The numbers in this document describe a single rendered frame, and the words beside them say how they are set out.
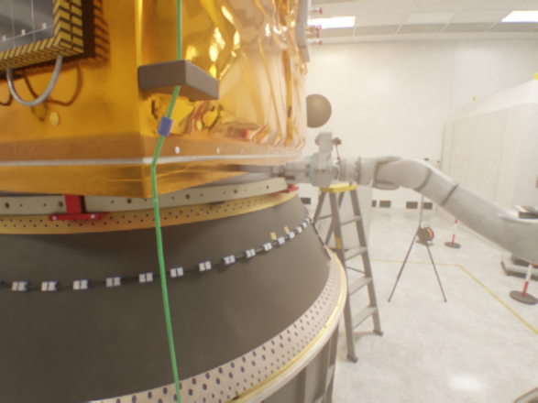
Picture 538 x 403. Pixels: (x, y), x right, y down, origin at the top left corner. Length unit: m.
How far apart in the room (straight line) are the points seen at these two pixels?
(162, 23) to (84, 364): 0.75
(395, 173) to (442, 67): 8.97
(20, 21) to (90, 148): 0.18
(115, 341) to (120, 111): 0.58
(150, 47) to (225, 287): 0.64
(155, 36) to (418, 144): 8.76
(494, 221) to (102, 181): 0.67
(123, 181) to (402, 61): 9.06
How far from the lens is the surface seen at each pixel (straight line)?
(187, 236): 0.79
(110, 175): 0.41
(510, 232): 0.59
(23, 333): 0.90
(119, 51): 0.40
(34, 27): 0.45
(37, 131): 0.52
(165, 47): 0.41
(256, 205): 0.93
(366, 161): 0.63
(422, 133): 9.03
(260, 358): 0.86
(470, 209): 0.60
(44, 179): 0.52
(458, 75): 9.66
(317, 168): 0.61
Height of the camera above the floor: 1.81
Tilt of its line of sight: 11 degrees down
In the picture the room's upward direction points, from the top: straight up
